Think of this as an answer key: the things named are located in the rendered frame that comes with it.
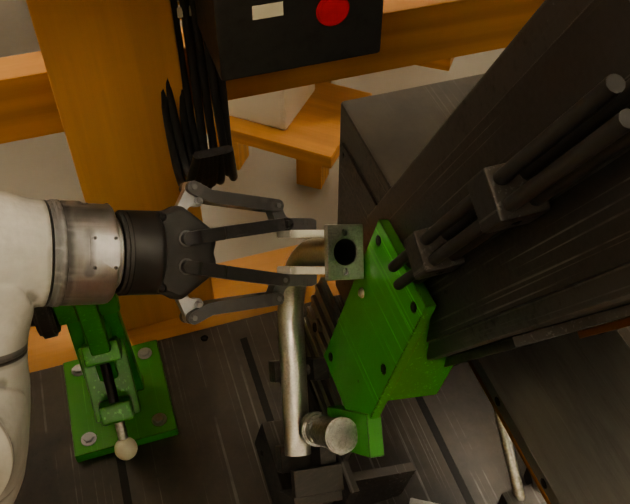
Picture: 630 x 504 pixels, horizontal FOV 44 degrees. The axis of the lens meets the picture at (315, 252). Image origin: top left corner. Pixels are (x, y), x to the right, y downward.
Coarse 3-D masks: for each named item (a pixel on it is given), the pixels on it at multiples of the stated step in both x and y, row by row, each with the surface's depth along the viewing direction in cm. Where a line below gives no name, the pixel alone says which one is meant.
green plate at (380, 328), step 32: (384, 224) 75; (384, 256) 75; (352, 288) 81; (384, 288) 75; (416, 288) 70; (352, 320) 82; (384, 320) 75; (416, 320) 70; (352, 352) 82; (384, 352) 75; (416, 352) 75; (352, 384) 82; (384, 384) 76; (416, 384) 80
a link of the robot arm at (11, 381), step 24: (24, 360) 65; (0, 384) 62; (24, 384) 65; (0, 408) 61; (24, 408) 63; (0, 432) 59; (24, 432) 64; (0, 456) 59; (24, 456) 64; (0, 480) 60
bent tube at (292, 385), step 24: (312, 240) 82; (336, 240) 77; (360, 240) 78; (288, 264) 87; (312, 264) 83; (336, 264) 77; (360, 264) 78; (288, 288) 88; (288, 312) 89; (288, 336) 89; (288, 360) 89; (288, 384) 89; (288, 408) 89; (288, 432) 88
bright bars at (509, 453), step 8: (496, 416) 84; (504, 432) 84; (504, 440) 84; (504, 448) 84; (512, 448) 84; (504, 456) 85; (512, 456) 84; (512, 464) 84; (512, 472) 84; (512, 480) 84; (520, 480) 84; (512, 488) 84; (520, 488) 84; (528, 488) 85; (536, 488) 85; (504, 496) 84; (512, 496) 84; (520, 496) 84; (528, 496) 84; (536, 496) 84
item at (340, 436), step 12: (312, 420) 85; (324, 420) 83; (336, 420) 80; (348, 420) 81; (300, 432) 86; (312, 432) 84; (324, 432) 80; (336, 432) 80; (348, 432) 81; (312, 444) 86; (324, 444) 82; (336, 444) 80; (348, 444) 81
